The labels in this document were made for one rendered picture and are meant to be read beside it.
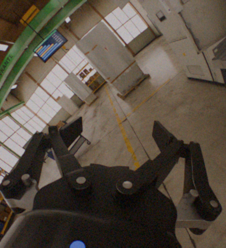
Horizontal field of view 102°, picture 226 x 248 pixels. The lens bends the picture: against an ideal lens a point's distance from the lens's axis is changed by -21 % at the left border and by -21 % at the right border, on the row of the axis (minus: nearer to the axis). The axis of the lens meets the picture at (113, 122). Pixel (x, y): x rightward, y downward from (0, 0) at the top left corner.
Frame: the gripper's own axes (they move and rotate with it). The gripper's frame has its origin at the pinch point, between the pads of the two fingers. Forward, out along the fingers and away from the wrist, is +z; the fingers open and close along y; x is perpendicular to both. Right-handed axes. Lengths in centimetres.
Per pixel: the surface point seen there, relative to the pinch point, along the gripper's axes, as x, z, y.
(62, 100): -119, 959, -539
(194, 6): 69, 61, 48
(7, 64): 135, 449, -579
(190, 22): 58, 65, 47
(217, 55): 30, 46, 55
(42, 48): 155, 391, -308
